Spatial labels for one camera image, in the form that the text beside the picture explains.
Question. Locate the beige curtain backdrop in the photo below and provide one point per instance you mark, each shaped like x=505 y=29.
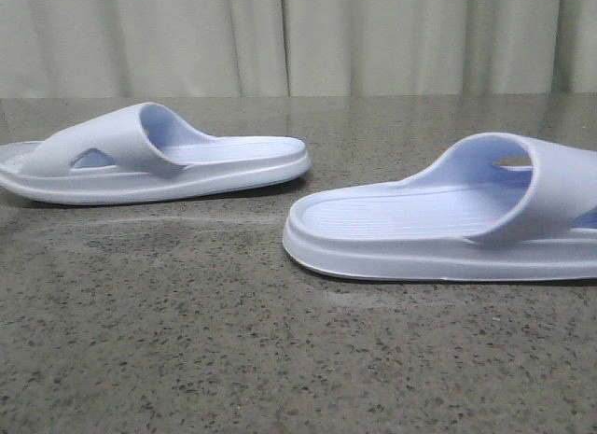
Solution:
x=226 y=48

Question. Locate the light blue slipper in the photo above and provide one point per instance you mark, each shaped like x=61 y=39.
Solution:
x=145 y=153
x=493 y=207

